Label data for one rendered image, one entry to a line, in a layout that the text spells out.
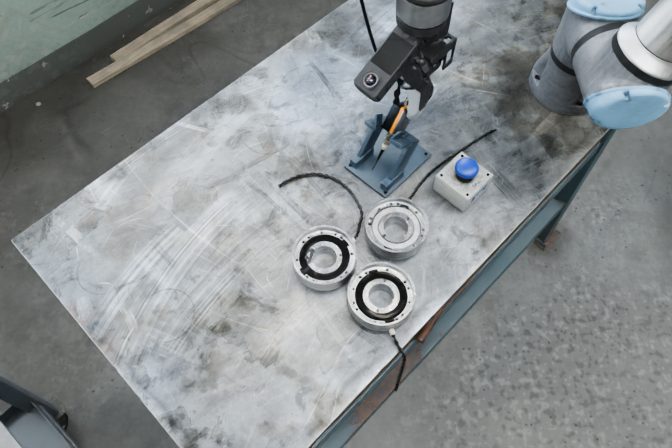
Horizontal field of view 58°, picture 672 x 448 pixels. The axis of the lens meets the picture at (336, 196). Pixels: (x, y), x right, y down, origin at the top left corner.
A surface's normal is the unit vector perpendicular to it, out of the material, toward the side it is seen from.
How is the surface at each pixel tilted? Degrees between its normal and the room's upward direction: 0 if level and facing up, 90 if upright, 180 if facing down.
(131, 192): 0
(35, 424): 0
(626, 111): 97
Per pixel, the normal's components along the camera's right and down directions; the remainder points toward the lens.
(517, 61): -0.01, -0.52
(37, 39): 0.71, 0.60
